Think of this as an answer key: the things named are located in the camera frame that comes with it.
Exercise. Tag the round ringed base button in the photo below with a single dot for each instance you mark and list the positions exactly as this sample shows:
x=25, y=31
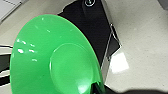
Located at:
x=90, y=2

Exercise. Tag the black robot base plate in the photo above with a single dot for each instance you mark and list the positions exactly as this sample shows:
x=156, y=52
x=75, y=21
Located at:
x=96, y=26

